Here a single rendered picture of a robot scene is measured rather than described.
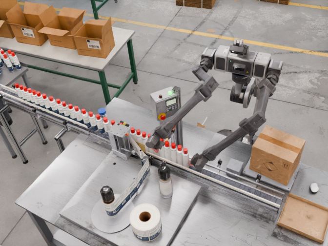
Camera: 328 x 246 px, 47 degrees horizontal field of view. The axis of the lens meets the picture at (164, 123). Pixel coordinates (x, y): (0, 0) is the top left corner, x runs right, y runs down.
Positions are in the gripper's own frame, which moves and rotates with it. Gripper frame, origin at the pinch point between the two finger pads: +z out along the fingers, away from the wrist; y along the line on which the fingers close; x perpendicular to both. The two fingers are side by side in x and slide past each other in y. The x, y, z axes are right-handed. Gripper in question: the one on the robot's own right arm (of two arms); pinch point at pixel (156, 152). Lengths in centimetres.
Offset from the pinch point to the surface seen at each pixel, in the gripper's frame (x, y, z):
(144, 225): -45, 14, 18
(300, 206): 25, 99, 35
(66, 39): 123, -188, 27
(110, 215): -44, -14, 27
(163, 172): -12.2, 11.6, 2.0
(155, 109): 18.1, -9.2, -21.1
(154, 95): 22.8, -12.0, -28.8
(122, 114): 51, -67, 35
